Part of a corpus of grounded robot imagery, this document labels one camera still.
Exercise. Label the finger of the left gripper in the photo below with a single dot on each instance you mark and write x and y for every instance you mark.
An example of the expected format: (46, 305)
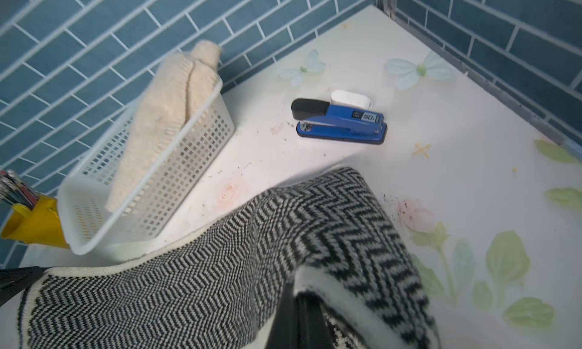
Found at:
(14, 281)

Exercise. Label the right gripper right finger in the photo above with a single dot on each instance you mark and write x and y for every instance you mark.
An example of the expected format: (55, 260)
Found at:
(313, 332)

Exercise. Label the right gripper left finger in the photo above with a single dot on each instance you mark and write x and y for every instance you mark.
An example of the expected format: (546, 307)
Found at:
(284, 332)

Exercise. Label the black white patterned cloth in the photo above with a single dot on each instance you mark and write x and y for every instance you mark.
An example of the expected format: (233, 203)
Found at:
(220, 287)

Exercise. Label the beige knitted scarf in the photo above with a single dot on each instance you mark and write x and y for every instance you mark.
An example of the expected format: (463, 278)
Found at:
(181, 86)

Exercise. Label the white plastic mesh basket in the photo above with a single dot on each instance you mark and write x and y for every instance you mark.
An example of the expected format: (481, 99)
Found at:
(83, 194)

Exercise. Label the yellow cup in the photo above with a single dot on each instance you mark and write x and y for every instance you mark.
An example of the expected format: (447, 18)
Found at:
(40, 225)

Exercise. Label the small white box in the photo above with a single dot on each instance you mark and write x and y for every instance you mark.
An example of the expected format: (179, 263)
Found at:
(350, 99)

